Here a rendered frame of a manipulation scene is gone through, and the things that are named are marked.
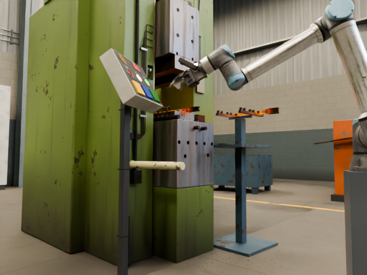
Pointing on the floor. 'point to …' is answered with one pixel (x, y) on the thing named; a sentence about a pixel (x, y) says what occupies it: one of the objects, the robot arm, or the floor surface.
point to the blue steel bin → (224, 165)
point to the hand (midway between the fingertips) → (170, 84)
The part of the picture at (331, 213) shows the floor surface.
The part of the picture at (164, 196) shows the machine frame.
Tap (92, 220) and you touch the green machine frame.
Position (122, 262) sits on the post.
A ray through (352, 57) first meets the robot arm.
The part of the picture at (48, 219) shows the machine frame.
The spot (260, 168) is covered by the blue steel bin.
